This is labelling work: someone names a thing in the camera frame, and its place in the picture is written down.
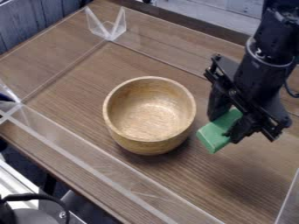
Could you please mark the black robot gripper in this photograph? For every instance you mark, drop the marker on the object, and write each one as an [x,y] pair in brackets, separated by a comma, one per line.
[247,85]

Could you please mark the green rectangular block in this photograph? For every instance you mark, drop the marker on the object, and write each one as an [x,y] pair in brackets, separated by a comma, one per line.
[211,134]

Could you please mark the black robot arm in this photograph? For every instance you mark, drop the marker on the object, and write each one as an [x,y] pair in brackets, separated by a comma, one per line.
[277,32]

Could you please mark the brown wooden bowl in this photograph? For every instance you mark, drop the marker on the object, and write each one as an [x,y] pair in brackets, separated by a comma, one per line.
[148,112]

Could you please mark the clear acrylic front wall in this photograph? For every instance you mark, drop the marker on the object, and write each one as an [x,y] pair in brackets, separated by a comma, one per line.
[57,129]

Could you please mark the clear acrylic corner bracket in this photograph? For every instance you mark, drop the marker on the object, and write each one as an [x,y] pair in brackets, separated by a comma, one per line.
[108,30]

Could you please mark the grey metal bracket with screw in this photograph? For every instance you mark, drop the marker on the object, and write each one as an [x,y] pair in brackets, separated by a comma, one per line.
[55,208]

